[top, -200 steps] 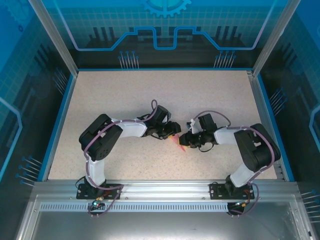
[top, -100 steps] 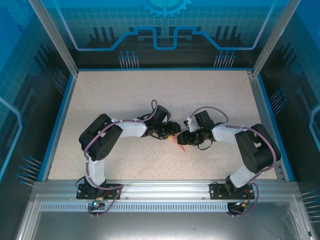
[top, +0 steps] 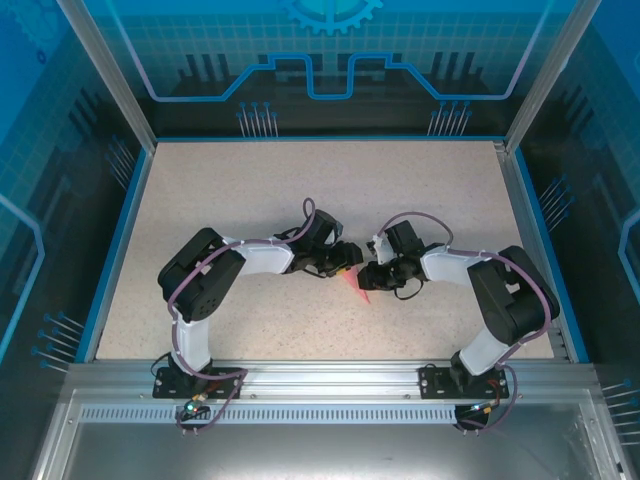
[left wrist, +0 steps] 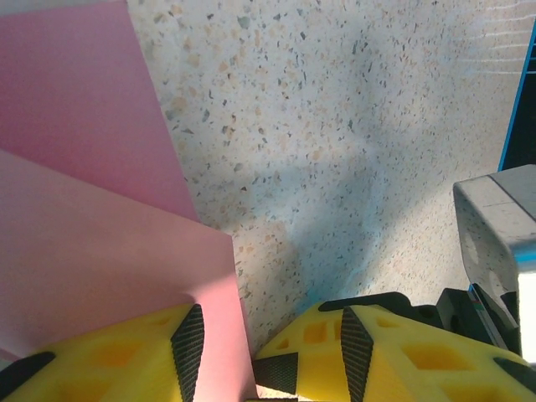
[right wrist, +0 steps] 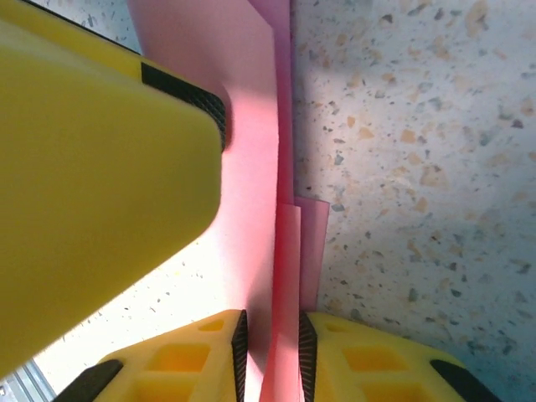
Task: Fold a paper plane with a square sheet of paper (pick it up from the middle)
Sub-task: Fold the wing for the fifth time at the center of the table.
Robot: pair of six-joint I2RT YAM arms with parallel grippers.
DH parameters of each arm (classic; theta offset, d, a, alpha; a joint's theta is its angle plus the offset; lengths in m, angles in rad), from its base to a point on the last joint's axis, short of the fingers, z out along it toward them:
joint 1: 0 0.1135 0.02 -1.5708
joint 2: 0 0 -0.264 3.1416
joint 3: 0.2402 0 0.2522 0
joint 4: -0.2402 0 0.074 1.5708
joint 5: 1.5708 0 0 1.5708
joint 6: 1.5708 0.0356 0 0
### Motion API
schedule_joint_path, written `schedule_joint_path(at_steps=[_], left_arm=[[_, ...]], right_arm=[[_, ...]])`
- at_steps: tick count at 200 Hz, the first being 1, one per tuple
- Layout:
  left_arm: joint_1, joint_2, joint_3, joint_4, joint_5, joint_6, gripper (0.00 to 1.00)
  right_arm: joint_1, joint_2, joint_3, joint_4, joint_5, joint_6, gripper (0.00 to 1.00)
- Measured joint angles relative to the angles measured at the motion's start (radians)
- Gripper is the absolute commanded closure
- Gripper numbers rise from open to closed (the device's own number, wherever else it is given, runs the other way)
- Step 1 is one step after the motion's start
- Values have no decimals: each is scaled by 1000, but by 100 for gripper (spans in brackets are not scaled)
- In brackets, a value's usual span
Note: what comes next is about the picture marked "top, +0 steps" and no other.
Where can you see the white right camera mount bracket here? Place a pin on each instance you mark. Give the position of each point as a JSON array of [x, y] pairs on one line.
[[382, 250]]

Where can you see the aluminium side rail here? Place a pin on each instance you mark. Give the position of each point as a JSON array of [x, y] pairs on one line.
[[531, 240]]

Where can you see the pink paper sheet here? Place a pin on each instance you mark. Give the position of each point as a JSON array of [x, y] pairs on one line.
[[357, 287]]

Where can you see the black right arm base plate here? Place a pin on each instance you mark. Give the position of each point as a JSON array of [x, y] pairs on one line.
[[432, 382]]

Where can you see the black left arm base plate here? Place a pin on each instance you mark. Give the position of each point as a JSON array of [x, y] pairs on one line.
[[167, 382]]

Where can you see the grey metal sheet panel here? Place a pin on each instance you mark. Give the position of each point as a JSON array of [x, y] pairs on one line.
[[320, 455]]

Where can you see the small connector with green light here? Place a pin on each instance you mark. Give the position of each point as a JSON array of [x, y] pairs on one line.
[[484, 407], [194, 407]]

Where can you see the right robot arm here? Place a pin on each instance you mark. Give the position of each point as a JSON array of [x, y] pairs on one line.
[[515, 300]]

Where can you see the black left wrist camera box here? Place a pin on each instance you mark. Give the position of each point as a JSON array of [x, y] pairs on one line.
[[326, 227]]

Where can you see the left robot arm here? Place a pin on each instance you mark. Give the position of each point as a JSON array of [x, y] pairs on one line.
[[200, 280]]

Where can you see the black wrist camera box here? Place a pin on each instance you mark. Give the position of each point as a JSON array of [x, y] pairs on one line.
[[326, 227], [406, 239]]

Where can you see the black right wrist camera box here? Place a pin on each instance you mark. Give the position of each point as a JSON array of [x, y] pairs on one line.
[[406, 239]]

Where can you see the long aluminium mounting rail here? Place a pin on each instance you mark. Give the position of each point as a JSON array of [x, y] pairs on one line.
[[330, 380]]

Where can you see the aluminium frame post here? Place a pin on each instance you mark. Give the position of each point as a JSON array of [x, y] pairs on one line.
[[541, 75], [111, 75]]

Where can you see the blue table edge border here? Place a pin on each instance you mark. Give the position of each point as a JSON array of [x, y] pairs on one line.
[[118, 250]]

